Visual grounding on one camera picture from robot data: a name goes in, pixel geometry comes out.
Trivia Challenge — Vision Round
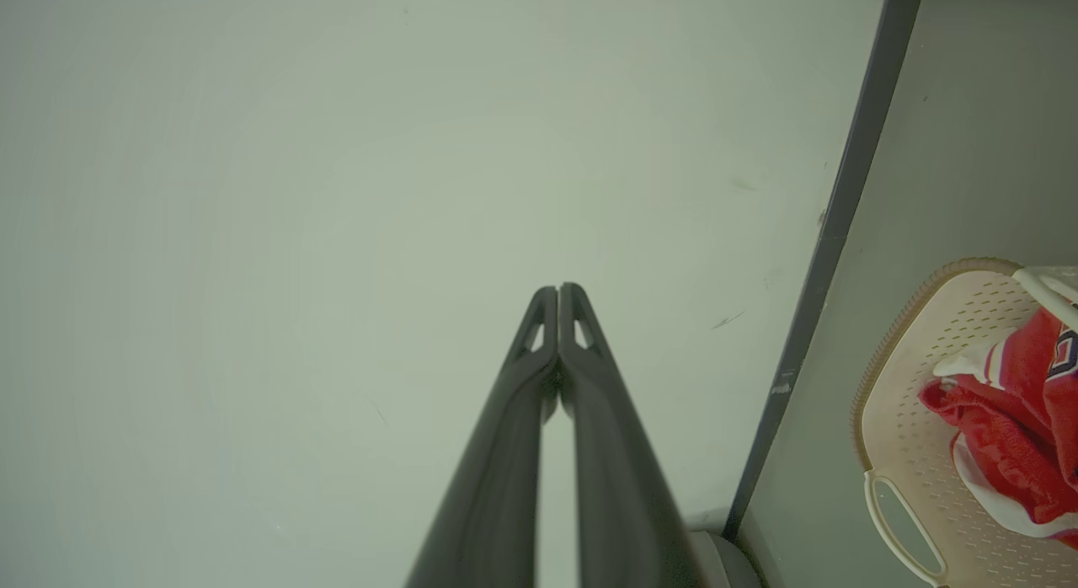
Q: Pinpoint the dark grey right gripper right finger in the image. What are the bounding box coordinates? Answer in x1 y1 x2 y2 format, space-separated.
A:
559 281 705 588

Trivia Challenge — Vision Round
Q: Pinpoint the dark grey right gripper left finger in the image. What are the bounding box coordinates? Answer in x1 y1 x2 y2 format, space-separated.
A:
404 285 560 588

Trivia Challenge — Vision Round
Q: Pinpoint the red and white garment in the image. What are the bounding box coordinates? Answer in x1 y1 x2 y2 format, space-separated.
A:
918 306 1078 548

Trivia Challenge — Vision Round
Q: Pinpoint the cream perforated laundry basket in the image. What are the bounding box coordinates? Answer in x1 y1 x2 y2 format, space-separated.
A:
851 257 1078 588

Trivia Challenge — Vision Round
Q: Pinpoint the black baseboard strip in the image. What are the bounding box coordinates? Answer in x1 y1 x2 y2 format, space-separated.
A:
723 0 927 543

